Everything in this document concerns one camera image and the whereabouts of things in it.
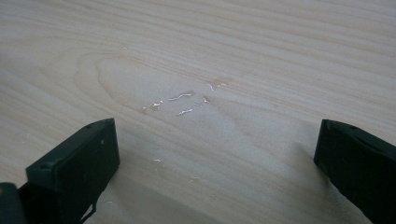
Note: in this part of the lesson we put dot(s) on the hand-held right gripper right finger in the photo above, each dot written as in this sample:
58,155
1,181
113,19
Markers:
361,168

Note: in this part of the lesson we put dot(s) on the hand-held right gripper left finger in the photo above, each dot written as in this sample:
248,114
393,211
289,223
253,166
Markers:
71,174

